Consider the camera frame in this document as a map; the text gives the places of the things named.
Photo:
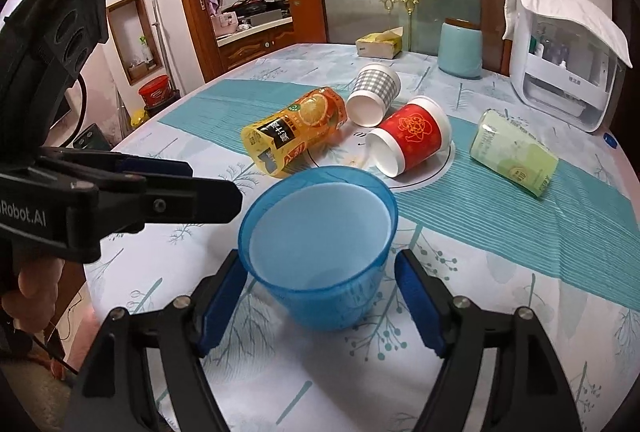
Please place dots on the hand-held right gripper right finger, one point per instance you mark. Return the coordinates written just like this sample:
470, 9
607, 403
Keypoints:
419, 304

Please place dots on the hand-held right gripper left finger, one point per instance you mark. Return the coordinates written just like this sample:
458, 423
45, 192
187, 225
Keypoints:
220, 304

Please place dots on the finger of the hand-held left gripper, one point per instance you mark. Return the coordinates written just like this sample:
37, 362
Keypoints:
190, 199
150, 166

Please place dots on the blue plastic cup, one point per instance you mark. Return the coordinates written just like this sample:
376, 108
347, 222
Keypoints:
325, 307

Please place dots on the orange fruit print cup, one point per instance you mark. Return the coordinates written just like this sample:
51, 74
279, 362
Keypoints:
305, 121

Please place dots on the pale green print cup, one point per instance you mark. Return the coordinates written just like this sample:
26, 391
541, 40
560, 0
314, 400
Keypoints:
510, 156

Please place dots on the red paper cup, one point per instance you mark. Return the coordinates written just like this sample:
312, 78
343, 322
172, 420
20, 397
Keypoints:
415, 129

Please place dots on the grey checked paper cup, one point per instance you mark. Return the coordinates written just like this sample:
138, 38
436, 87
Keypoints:
376, 81

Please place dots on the person's left hand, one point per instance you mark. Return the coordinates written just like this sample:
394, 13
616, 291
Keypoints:
40, 292

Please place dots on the red round container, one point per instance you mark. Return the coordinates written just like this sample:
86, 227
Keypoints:
154, 94

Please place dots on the wooden kitchen cabinet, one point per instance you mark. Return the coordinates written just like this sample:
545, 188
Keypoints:
250, 47

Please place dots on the pink bag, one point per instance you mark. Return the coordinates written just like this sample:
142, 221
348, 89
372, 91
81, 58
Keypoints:
225, 22

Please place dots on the yellow tissue box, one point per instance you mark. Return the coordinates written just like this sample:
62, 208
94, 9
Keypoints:
380, 45

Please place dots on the white storage box with cloth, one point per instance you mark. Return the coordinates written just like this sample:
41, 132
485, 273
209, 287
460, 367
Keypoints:
550, 94

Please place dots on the light blue canister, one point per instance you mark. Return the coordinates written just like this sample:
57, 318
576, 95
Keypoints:
460, 51

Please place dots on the tall wall niche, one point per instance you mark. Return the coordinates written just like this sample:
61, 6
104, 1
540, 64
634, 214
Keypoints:
135, 41

